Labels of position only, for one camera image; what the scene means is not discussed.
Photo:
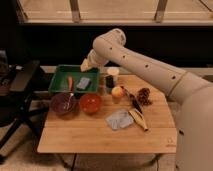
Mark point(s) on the metal spoon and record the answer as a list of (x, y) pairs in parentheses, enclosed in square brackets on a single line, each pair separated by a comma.
[(68, 102)]

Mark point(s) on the red bowl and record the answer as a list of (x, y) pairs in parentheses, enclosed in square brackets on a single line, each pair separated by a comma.
[(90, 103)]

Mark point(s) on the blue grey cloth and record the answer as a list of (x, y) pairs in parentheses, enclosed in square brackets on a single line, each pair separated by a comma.
[(119, 119)]

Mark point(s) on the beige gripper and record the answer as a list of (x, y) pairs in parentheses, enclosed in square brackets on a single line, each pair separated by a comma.
[(86, 65)]

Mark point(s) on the red yellow apple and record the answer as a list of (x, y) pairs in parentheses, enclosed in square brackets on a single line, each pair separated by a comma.
[(117, 92)]

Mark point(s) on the black handled knife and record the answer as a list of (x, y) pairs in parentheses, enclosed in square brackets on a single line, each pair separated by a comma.
[(132, 99)]

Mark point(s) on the blue sponge in tray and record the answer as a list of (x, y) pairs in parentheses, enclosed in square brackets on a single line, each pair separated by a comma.
[(83, 83)]

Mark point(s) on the white cup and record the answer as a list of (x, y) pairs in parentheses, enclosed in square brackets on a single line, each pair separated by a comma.
[(114, 72)]

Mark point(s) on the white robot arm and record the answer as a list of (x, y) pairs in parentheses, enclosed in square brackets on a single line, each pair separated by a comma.
[(194, 150)]

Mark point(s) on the yellow banana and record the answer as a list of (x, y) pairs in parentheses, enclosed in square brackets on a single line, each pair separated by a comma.
[(139, 118)]

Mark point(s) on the wooden folding table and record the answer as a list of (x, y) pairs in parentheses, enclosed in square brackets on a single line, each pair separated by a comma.
[(78, 132)]

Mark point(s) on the black office chair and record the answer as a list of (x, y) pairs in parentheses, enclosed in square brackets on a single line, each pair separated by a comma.
[(16, 95)]

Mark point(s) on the brown pine cone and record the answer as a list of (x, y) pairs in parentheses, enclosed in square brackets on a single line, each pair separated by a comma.
[(143, 97)]

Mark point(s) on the purple bowl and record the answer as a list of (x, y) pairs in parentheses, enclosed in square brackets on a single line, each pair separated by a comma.
[(59, 101)]

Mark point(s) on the green plastic tray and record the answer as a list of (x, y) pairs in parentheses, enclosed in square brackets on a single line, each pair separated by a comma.
[(59, 81)]

